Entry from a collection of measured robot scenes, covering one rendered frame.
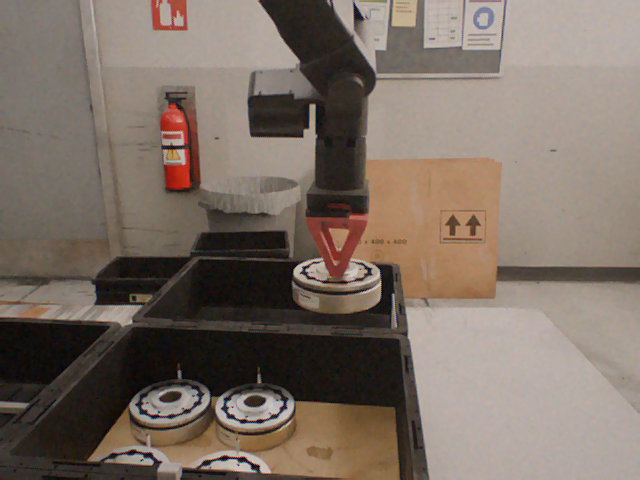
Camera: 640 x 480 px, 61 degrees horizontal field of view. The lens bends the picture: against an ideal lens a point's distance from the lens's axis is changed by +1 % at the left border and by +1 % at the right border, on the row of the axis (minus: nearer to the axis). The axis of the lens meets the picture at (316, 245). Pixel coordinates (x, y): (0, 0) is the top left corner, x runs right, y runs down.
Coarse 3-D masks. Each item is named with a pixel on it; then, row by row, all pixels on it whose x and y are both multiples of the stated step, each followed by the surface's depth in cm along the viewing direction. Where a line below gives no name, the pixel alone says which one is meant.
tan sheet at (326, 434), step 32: (128, 416) 73; (320, 416) 73; (352, 416) 73; (384, 416) 73; (96, 448) 67; (160, 448) 67; (192, 448) 67; (224, 448) 66; (288, 448) 66; (320, 448) 66; (352, 448) 66; (384, 448) 66
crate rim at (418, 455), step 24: (120, 336) 73; (288, 336) 74; (312, 336) 74; (336, 336) 73; (360, 336) 73; (384, 336) 73; (96, 360) 67; (408, 360) 67; (72, 384) 62; (408, 384) 62; (48, 408) 58; (408, 408) 57; (24, 432) 54; (408, 432) 54; (0, 456) 50; (24, 456) 50
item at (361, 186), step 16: (320, 144) 58; (336, 144) 57; (352, 144) 57; (320, 160) 58; (336, 160) 57; (352, 160) 57; (320, 176) 59; (336, 176) 58; (352, 176) 58; (320, 192) 57; (336, 192) 57; (352, 192) 57
